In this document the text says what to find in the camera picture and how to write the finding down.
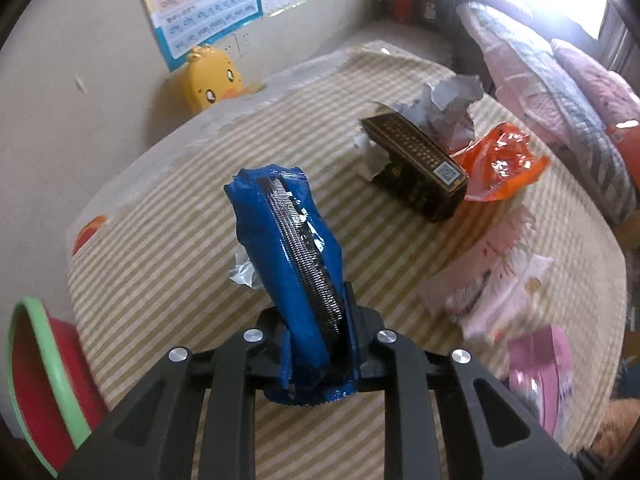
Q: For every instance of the white wall socket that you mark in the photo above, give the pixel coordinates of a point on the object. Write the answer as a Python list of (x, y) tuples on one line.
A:
[(238, 46)]

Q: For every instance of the blue-edged wall poster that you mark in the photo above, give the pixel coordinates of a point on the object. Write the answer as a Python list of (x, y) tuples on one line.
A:
[(200, 5)]

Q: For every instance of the red item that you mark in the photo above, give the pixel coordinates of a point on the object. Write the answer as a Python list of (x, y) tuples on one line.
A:
[(402, 8)]

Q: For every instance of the crumpled grey paper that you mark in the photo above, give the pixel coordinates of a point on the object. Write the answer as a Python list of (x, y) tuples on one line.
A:
[(445, 107)]

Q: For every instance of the checked tablecloth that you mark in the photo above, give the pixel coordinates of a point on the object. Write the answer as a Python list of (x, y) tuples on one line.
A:
[(175, 240)]

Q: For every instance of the yellow duck toy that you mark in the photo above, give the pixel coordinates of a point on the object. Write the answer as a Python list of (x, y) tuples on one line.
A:
[(210, 77)]

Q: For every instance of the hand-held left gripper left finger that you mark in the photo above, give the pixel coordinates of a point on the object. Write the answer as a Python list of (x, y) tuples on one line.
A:
[(262, 345)]

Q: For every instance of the red and green bin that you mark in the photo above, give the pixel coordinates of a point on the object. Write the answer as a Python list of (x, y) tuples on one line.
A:
[(45, 375)]

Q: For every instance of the pink packet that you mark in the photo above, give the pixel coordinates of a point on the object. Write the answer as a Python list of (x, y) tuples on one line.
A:
[(542, 375)]

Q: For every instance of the checked bed quilt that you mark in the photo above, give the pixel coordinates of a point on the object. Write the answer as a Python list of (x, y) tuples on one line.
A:
[(560, 100)]

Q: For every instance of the torn pink white wrapper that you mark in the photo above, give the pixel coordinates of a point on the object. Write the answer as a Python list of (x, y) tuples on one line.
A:
[(490, 280)]

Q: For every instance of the orange plastic bag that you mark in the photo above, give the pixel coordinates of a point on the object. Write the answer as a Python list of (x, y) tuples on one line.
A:
[(500, 160)]

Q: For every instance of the dark patterned box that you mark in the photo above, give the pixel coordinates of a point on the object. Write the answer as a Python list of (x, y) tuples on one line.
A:
[(420, 170)]

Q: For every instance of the person's brown fuzzy clothing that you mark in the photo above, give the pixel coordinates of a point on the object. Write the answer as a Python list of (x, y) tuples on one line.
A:
[(614, 425)]

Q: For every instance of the orange box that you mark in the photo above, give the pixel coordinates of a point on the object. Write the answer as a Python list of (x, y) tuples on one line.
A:
[(625, 140)]

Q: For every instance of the crumpled white paper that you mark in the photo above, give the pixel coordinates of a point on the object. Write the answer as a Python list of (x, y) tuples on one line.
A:
[(372, 157)]

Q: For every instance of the blue snack packet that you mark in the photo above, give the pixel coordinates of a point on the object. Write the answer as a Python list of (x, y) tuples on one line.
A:
[(270, 260)]

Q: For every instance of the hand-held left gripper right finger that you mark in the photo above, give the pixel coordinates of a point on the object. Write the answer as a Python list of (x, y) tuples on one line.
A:
[(351, 325)]

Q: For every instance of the pink pillow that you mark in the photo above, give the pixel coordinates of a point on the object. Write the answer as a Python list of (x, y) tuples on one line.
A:
[(600, 80)]

